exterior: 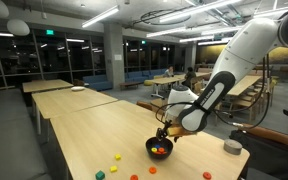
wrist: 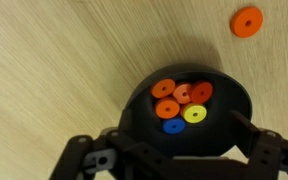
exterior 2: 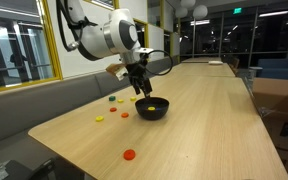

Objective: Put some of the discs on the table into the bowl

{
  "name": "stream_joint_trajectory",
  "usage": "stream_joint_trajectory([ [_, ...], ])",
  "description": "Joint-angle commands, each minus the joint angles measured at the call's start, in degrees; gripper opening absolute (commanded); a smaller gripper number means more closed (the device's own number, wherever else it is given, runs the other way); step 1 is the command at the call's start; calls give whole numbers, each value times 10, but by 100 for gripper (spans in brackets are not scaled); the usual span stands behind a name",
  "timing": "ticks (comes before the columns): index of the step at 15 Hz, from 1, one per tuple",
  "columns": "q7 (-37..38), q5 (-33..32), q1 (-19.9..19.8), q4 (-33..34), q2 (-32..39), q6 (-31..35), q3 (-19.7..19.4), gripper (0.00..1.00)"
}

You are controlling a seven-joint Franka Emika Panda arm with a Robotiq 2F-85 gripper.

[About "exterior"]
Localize tan wrist camera mount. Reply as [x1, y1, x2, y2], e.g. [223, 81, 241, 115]
[166, 124, 198, 138]

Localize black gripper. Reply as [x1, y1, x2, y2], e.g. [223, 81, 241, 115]
[155, 122, 172, 141]

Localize wooden chair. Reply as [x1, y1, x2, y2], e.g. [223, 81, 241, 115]
[263, 79, 278, 108]
[192, 81, 203, 95]
[238, 89, 264, 122]

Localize black ceiling ring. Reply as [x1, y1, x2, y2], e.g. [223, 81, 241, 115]
[132, 9, 193, 27]

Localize green block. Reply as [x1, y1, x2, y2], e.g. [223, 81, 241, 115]
[95, 170, 106, 180]

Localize grey cylinder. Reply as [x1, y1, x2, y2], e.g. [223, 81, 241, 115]
[223, 138, 244, 156]

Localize low wooden table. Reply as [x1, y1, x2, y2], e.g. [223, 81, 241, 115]
[118, 81, 142, 91]

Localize blue sofa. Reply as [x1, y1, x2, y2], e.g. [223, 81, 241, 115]
[82, 74, 114, 92]
[124, 68, 168, 84]

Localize light wooden table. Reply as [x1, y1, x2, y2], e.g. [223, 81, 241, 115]
[21, 78, 74, 108]
[31, 87, 119, 136]

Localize grey bench sofa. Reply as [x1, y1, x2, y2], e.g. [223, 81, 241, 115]
[0, 78, 53, 180]

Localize long wooden table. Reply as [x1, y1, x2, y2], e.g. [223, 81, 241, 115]
[227, 74, 263, 98]

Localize concrete column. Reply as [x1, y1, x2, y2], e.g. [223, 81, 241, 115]
[103, 22, 126, 91]

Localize seated person dark clothes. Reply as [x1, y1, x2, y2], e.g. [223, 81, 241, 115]
[183, 66, 198, 87]

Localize seated person light shirt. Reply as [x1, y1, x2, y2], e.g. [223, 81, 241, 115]
[163, 65, 175, 78]

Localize wooden table white legs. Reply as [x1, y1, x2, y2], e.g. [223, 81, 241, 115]
[146, 75, 185, 100]

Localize black bowl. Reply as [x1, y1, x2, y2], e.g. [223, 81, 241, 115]
[145, 136, 174, 160]

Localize brown leather chair back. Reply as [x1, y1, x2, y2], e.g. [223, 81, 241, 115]
[238, 123, 288, 148]

